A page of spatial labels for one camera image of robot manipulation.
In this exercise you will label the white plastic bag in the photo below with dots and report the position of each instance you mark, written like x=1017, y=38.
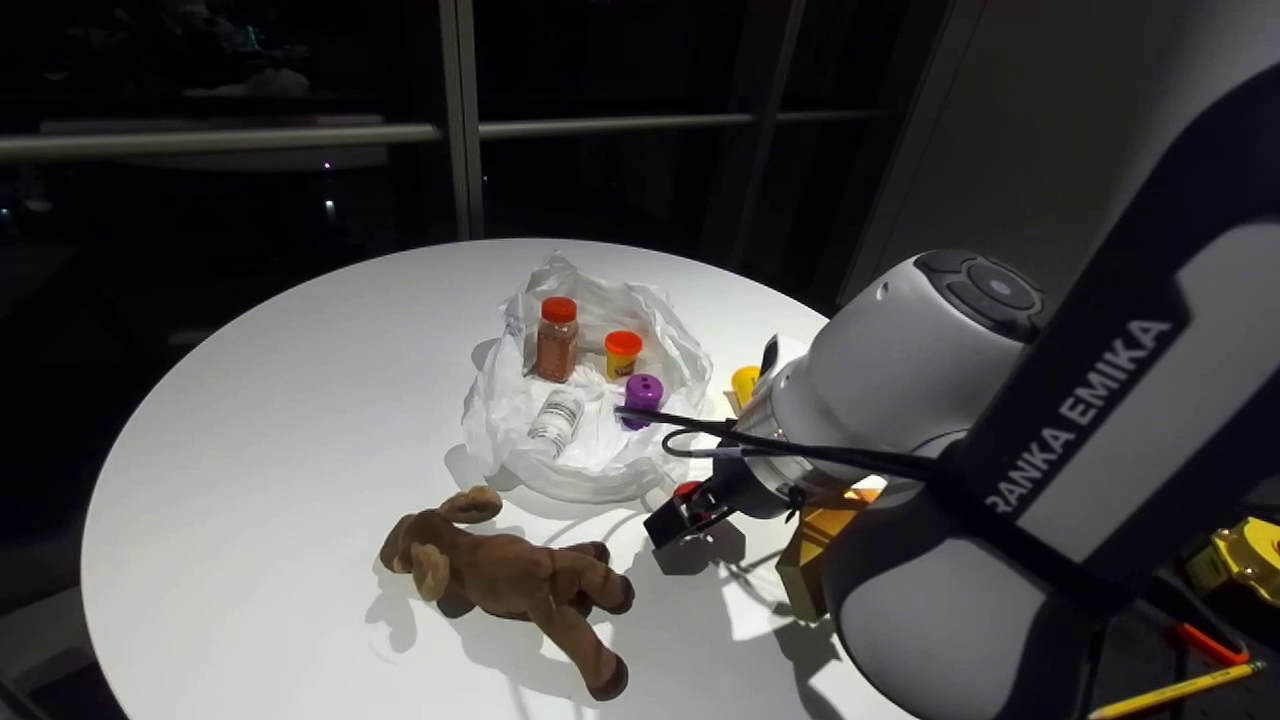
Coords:
x=585, y=460

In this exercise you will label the red lid spice jar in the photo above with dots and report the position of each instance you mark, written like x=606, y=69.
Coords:
x=557, y=343

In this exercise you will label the orange lid dough tub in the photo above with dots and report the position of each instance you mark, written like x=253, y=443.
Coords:
x=623, y=355

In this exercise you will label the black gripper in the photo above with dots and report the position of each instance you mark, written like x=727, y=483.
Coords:
x=759, y=485

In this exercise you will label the yellow power tool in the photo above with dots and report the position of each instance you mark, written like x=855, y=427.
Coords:
x=1242, y=561

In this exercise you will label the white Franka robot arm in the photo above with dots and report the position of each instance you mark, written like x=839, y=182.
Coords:
x=1064, y=467

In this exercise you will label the brown plush toy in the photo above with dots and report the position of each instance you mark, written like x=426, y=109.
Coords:
x=512, y=580

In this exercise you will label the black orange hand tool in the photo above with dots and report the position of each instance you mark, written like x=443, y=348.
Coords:
x=1208, y=640

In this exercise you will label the white pill bottle blue label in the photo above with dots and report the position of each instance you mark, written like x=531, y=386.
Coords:
x=557, y=418

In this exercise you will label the metal window railing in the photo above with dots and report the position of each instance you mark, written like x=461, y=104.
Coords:
x=201, y=139

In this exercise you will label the purple dough tub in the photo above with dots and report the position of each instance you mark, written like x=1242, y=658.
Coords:
x=642, y=397

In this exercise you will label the grey window post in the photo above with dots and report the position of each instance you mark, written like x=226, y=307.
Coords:
x=461, y=120

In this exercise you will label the yellow pencil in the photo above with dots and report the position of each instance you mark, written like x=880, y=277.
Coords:
x=1173, y=689

